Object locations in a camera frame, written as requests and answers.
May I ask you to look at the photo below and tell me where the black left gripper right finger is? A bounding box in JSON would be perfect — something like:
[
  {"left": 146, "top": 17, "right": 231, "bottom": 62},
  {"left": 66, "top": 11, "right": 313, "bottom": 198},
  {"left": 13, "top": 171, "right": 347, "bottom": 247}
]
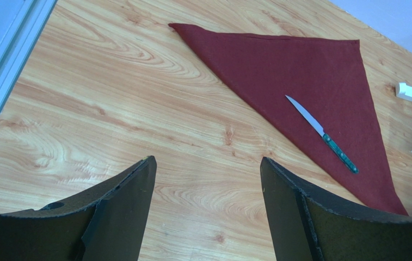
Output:
[{"left": 260, "top": 157, "right": 412, "bottom": 260}]

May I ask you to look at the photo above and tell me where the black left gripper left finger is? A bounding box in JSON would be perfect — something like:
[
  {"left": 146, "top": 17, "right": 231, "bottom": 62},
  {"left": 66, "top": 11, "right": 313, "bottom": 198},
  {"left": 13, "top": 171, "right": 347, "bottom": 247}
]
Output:
[{"left": 0, "top": 156, "right": 157, "bottom": 260}]

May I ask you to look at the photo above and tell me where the green handled table knife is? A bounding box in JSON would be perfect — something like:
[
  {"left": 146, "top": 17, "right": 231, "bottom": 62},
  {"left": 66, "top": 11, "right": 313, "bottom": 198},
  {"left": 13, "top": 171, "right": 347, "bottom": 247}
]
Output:
[{"left": 285, "top": 95, "right": 359, "bottom": 174}]

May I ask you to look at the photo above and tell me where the dark red cloth napkin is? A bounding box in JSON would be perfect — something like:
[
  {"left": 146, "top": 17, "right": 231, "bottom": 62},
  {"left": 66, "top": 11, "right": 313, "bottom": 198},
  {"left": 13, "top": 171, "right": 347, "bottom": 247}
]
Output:
[{"left": 171, "top": 23, "right": 407, "bottom": 215}]

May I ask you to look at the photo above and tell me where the aluminium frame rail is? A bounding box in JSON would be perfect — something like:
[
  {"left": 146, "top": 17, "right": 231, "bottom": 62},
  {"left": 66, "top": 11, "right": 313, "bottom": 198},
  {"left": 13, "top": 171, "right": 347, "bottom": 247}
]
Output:
[{"left": 0, "top": 0, "right": 59, "bottom": 161}]

